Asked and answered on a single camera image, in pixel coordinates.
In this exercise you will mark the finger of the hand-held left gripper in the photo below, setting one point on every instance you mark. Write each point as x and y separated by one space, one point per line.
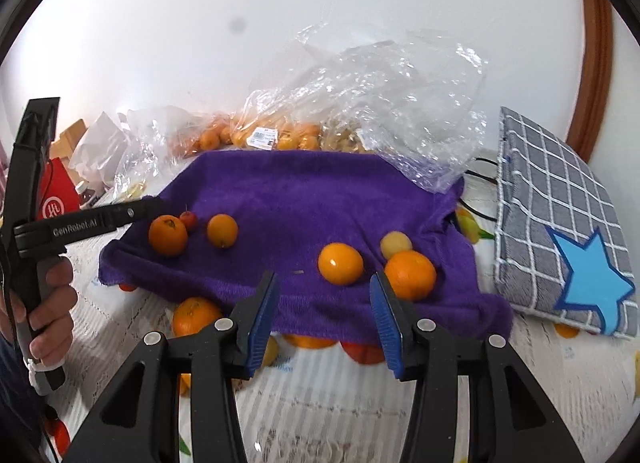
135 212

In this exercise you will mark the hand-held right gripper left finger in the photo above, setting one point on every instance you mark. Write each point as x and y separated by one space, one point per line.
262 313

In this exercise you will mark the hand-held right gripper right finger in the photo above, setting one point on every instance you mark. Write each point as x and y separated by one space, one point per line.
385 323

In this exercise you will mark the large orange mandarin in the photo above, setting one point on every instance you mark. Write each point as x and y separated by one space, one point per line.
168 235

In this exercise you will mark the small red apple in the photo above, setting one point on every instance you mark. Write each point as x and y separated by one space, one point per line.
188 220

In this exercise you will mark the small yellow fruit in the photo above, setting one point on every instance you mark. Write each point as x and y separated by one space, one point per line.
396 244

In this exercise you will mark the purple towel lined tray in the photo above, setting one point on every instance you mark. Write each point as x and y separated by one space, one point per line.
310 203

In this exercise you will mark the pile of bagged yellow fruits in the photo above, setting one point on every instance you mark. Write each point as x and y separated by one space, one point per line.
345 140

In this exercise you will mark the person's left hand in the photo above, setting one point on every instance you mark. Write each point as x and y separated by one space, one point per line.
57 303

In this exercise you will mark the red paper bag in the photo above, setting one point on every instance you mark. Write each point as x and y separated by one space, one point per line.
55 193

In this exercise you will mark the dark drink bottle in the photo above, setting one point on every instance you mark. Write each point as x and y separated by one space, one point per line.
85 195

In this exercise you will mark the small clear plastic bag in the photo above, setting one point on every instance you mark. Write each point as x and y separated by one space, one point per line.
150 143

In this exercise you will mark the white plastic bag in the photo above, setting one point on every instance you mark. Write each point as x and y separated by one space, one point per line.
97 143

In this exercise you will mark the pile of bagged mandarins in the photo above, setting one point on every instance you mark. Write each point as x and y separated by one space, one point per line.
280 135

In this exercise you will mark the grey checked star bag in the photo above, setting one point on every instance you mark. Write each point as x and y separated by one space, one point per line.
560 223

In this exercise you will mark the large clear plastic bag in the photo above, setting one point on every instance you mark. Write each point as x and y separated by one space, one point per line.
380 93

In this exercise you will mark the brown wooden door frame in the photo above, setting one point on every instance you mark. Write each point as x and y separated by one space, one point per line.
595 68

